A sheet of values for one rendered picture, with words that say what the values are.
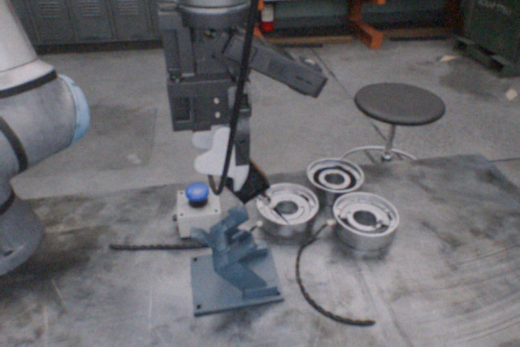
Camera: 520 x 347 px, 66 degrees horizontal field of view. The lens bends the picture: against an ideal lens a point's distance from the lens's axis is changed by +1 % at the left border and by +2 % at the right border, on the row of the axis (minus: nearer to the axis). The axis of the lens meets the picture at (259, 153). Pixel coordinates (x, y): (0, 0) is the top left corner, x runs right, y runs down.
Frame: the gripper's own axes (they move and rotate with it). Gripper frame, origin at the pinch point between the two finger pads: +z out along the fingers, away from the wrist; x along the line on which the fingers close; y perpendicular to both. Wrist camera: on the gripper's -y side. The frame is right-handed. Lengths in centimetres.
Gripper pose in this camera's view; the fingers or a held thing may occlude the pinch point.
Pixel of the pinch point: (240, 172)
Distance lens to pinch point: 48.8
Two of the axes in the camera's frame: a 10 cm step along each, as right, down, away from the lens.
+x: 1.8, 5.5, -8.1
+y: -9.8, 1.0, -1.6
